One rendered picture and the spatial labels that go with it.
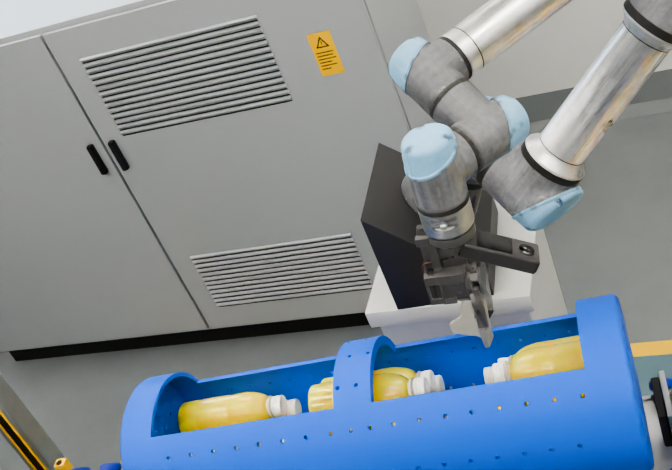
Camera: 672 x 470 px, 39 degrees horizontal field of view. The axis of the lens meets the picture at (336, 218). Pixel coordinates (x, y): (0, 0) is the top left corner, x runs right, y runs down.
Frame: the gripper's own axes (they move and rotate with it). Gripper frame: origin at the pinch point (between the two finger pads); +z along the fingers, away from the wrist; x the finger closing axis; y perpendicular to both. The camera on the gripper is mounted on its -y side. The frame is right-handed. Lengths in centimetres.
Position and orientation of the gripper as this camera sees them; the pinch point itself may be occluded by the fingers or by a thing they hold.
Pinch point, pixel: (491, 325)
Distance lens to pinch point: 148.2
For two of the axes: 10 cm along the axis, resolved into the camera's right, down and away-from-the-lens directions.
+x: -1.4, 6.0, -7.9
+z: 2.8, 7.9, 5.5
